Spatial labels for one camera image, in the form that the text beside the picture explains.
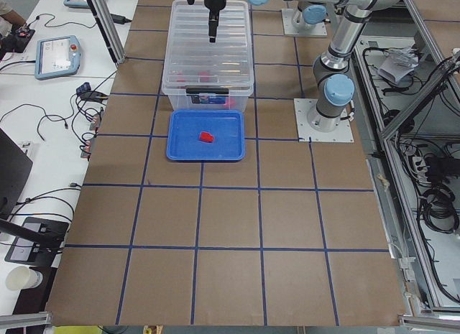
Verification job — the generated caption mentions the red block in box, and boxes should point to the red block in box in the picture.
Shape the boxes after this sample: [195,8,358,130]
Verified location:
[176,74,187,83]
[198,71,212,83]
[224,98,238,110]

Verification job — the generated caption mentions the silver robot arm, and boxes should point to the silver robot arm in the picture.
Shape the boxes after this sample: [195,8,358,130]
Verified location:
[247,0,399,133]
[291,1,327,29]

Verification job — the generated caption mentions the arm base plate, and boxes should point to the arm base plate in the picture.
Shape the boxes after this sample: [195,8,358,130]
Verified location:
[294,98,354,143]
[281,9,327,38]

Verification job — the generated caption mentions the black laptop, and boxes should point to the black laptop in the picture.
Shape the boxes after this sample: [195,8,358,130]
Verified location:
[0,130,33,219]

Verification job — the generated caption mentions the clear plastic storage box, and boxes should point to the clear plastic storage box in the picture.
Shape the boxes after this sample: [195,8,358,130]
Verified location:
[161,0,255,111]

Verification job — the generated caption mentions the blue teach pendant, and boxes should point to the blue teach pendant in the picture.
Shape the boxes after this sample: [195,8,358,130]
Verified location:
[34,35,81,80]

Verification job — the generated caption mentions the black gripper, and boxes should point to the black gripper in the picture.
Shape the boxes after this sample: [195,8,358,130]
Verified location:
[187,0,226,43]

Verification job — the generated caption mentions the aluminium frame post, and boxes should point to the aluminium frame post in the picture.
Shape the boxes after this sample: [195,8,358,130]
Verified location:
[86,0,126,65]

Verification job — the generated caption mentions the red block from tray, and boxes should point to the red block from tray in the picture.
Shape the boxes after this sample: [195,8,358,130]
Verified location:
[199,131,215,143]

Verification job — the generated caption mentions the blue plastic tray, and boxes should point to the blue plastic tray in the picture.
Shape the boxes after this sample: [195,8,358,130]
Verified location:
[166,110,245,162]

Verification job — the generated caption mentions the black power adapter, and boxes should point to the black power adapter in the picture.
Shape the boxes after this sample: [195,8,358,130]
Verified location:
[111,14,132,24]

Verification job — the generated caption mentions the clear plastic box lid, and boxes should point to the clear plastic box lid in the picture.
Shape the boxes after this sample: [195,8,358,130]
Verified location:
[161,0,254,91]

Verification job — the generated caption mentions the black box latch handle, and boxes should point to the black box latch handle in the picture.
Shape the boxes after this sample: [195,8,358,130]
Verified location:
[185,86,229,96]

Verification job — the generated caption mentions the white paper cup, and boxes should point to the white paper cup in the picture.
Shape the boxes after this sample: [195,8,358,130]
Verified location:
[5,266,43,291]

